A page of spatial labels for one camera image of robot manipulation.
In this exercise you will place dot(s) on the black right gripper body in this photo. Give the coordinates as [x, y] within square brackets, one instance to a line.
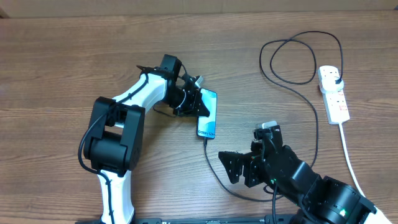
[258, 172]

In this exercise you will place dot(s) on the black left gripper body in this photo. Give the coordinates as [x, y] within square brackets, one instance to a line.
[188, 104]

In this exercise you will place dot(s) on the blue Galaxy smartphone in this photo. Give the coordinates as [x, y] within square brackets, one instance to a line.
[206, 122]

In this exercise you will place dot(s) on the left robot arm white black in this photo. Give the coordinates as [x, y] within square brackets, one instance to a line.
[111, 146]

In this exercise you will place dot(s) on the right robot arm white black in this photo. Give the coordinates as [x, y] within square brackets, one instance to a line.
[319, 199]

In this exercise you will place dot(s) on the white USB charger plug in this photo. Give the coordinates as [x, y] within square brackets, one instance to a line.
[330, 84]

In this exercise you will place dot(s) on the white power strip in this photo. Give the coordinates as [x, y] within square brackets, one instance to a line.
[335, 103]

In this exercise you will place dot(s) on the cardboard back panel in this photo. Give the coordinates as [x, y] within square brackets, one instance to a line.
[83, 8]

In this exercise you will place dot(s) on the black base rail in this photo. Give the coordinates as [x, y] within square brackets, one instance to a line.
[281, 219]

